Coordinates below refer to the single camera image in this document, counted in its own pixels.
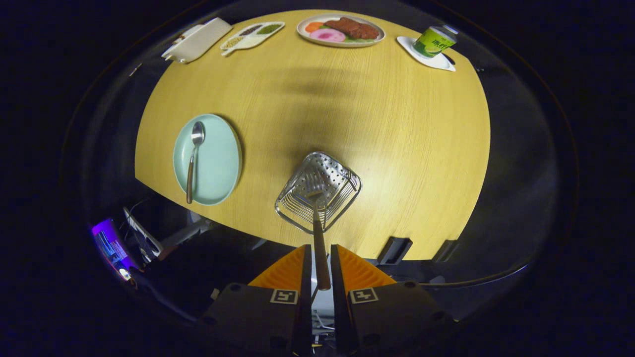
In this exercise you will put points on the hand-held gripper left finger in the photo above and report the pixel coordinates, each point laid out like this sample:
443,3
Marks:
303,322

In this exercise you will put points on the pink ham slice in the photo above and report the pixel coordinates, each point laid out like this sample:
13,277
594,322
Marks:
327,35

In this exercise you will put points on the light blue plate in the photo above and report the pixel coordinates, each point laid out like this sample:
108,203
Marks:
218,163

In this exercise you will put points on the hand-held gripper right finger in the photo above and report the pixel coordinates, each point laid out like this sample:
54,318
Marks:
340,322

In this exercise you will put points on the round cream food plate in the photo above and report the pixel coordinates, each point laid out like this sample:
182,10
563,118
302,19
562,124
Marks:
303,35

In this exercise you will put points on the orange carrot slice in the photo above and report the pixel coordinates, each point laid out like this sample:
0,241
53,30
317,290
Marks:
314,27

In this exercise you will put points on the white metal frame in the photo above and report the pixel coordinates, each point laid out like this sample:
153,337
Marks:
144,237

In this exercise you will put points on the black table clamp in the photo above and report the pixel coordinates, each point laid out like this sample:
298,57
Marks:
394,250
445,251

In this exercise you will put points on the white square coaster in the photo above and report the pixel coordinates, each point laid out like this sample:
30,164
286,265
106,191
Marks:
436,62

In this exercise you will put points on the white divided seasoning dish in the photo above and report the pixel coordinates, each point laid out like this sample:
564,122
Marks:
258,38

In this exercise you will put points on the purple lit screen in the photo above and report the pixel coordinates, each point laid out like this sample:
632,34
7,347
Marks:
111,248

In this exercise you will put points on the green drink bottle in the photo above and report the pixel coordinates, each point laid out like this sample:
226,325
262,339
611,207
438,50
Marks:
434,41

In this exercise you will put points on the white toaster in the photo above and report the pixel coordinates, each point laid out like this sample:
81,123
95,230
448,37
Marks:
198,39

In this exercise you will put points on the green leafy vegetable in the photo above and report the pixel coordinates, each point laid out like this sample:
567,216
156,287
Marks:
357,40

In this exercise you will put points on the brown meat pieces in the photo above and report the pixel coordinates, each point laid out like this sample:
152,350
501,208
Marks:
353,28

